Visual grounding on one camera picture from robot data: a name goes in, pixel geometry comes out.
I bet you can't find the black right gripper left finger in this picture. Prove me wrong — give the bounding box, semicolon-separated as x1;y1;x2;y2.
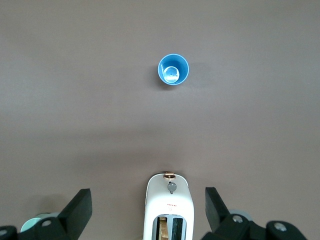
0;188;93;240

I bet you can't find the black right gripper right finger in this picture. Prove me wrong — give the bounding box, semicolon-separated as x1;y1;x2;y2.
199;186;309;240

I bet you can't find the blue ribbed plastic cup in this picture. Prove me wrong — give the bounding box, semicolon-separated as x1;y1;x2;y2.
157;53;190;86

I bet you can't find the mint green bowl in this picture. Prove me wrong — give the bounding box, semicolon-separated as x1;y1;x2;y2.
20;212;60;234

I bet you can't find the white two-slot toaster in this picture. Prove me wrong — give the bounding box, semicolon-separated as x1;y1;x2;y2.
143;171;195;240

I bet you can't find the brown bread slice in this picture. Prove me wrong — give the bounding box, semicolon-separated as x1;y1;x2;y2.
159;216;169;240

